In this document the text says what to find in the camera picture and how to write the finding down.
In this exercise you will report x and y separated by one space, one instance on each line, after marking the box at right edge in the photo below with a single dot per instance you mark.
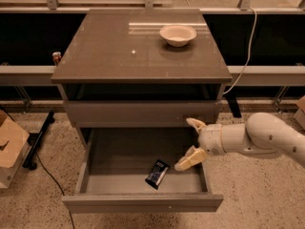
300 113

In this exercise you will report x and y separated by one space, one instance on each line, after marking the grey drawer cabinet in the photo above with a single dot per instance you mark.
119 55

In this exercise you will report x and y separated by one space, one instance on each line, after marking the closed grey top drawer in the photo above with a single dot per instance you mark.
147 114

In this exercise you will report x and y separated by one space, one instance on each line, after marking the red soda can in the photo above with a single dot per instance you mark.
56 56

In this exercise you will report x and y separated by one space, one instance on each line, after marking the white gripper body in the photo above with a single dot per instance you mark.
210 138

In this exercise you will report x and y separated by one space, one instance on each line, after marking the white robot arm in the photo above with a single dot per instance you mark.
263 135

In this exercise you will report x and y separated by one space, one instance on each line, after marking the cardboard box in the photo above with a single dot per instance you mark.
13 147

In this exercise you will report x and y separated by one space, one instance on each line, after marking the white paper bowl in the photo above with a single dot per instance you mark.
178 35

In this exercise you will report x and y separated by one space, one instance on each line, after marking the black stand leg left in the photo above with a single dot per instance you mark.
34 140

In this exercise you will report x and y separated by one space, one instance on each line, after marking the open grey middle drawer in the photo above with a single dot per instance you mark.
116 163

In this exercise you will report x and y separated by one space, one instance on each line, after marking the black stand leg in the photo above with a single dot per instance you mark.
34 140
234 107

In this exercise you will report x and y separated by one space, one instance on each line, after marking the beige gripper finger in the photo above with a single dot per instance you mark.
198 125
192 157

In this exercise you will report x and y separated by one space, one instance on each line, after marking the black stand leg right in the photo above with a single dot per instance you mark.
234 107

